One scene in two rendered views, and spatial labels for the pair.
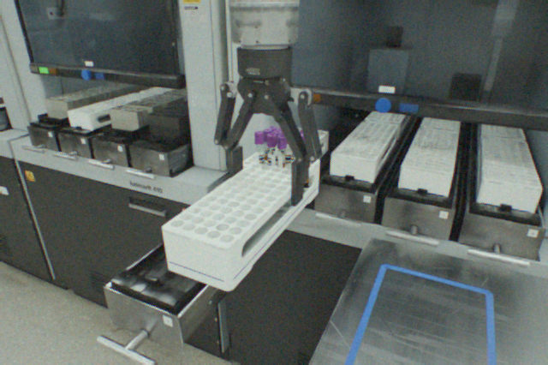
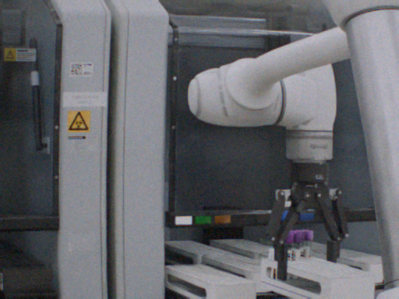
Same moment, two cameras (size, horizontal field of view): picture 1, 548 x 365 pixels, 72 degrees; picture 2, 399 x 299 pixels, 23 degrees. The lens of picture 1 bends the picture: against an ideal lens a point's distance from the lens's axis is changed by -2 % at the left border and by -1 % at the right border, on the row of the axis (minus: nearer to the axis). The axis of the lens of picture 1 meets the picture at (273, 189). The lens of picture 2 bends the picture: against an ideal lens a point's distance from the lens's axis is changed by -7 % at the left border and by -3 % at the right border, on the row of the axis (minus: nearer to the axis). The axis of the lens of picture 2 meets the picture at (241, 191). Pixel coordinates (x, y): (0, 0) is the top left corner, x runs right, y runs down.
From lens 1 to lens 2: 1.71 m
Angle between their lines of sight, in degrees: 53
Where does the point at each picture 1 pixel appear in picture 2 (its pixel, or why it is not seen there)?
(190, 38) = (72, 170)
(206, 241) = (361, 275)
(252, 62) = (319, 171)
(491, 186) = (375, 267)
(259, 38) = (326, 155)
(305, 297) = not seen: outside the picture
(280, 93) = (325, 192)
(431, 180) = not seen: hidden behind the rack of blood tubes
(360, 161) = not seen: hidden behind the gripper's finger
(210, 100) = (93, 240)
